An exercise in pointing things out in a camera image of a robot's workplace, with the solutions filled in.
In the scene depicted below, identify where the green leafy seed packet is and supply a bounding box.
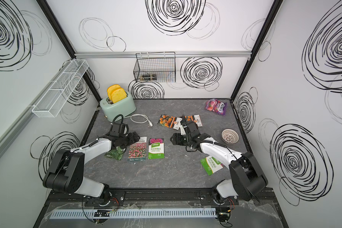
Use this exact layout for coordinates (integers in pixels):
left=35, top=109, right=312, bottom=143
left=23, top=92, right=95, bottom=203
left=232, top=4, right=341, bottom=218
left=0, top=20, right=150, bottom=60
left=104, top=146, right=126, bottom=161

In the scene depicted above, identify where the orange marigold seed packet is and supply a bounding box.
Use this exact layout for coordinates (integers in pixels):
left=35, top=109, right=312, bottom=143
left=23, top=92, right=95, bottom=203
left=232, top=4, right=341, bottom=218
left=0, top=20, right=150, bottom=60
left=185, top=115, right=202, bottom=127
left=158, top=114, right=182, bottom=130

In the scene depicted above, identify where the pink flower field seed packet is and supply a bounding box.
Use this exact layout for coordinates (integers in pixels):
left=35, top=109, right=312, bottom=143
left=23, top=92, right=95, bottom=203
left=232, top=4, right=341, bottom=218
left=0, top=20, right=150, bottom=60
left=127, top=137, right=148, bottom=162

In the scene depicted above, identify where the green white impatiens seed packet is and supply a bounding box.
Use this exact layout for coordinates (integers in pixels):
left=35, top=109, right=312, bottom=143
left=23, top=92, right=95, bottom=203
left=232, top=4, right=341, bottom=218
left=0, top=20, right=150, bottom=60
left=148, top=138, right=164, bottom=159

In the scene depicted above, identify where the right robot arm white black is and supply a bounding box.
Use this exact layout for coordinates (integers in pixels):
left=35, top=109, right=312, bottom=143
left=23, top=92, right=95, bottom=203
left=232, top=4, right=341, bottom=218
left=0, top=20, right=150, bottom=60
left=170, top=120, right=268, bottom=202

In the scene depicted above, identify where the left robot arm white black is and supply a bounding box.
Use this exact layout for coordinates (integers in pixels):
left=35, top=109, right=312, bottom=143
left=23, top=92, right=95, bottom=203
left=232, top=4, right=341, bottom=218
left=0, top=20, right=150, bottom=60
left=42, top=124, right=140, bottom=202

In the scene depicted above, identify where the mint green toaster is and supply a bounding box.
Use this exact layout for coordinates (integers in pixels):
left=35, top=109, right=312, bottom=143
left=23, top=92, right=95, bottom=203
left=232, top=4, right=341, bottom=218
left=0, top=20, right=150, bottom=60
left=100, top=91, right=136, bottom=122

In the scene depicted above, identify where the white sink strainer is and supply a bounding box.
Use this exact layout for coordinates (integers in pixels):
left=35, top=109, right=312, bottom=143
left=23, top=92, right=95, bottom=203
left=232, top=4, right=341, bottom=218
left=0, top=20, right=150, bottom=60
left=221, top=129, right=239, bottom=144

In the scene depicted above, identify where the yellow toast slice front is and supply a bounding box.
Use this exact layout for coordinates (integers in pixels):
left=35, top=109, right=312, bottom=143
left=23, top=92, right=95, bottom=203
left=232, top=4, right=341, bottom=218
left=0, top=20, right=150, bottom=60
left=111, top=88, right=127, bottom=104

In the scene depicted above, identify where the yellow toast slice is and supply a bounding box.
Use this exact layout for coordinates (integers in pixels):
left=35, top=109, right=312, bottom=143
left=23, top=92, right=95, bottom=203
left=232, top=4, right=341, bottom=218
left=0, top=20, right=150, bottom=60
left=107, top=84, right=121, bottom=100
left=111, top=88, right=127, bottom=104

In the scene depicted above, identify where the purple candy bag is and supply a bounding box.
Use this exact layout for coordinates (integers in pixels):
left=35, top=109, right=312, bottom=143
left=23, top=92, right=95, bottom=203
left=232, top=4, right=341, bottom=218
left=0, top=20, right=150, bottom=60
left=205, top=99, right=227, bottom=116

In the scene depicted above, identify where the yellow toast slice back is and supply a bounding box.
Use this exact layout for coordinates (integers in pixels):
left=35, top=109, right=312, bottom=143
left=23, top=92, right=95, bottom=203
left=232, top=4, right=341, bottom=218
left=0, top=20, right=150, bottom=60
left=107, top=84, right=121, bottom=100

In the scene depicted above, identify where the dark object in basket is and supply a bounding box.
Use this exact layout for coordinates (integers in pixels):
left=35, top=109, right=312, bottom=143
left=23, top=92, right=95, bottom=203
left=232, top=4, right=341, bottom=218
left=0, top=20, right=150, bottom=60
left=139, top=74, right=157, bottom=81

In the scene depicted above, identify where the white toaster power cable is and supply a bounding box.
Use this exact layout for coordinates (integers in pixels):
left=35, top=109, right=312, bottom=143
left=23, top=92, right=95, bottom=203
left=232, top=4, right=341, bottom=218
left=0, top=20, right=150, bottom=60
left=130, top=113, right=154, bottom=127

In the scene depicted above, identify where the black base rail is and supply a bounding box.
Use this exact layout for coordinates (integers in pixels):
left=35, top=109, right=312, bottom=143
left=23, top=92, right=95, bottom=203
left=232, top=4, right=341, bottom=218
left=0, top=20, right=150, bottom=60
left=45, top=187, right=277, bottom=207

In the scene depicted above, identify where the white wire wall shelf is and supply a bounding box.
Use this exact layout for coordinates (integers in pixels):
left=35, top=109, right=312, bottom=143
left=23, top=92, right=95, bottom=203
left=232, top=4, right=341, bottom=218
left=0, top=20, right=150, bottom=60
left=32, top=59, right=89, bottom=118

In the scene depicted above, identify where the white slotted cable duct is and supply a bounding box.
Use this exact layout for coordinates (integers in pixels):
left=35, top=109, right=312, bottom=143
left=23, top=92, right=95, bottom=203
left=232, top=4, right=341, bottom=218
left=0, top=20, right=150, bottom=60
left=49, top=208, right=217, bottom=220

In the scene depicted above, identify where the black wire wall basket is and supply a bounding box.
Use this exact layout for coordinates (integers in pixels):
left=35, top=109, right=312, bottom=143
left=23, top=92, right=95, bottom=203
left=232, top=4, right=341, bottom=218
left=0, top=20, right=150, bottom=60
left=133, top=52, right=176, bottom=83

